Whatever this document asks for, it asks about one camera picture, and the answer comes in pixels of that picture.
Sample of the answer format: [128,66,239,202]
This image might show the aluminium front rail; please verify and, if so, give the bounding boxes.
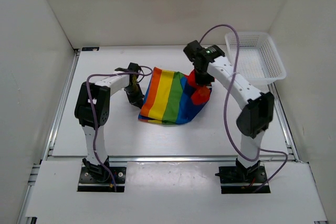
[46,154,296,163]

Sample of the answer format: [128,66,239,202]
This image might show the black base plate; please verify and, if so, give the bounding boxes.
[77,165,127,193]
[215,166,271,194]

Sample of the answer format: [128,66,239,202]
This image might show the rainbow striped shorts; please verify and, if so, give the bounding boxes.
[138,67,212,125]

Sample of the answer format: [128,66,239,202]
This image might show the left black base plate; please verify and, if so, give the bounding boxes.
[77,165,127,193]

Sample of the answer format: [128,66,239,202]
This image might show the white plastic basket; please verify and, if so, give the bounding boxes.
[225,32,287,86]

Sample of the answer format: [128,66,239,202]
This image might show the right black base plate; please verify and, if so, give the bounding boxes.
[215,166,271,194]

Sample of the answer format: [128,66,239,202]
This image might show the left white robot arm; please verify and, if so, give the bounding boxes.
[74,62,145,182]

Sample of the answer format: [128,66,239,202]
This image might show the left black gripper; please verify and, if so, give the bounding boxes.
[124,83,145,108]

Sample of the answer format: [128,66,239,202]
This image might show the black label sticker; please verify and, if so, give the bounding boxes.
[81,47,100,51]

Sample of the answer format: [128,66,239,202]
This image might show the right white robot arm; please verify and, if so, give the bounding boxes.
[183,40,274,182]

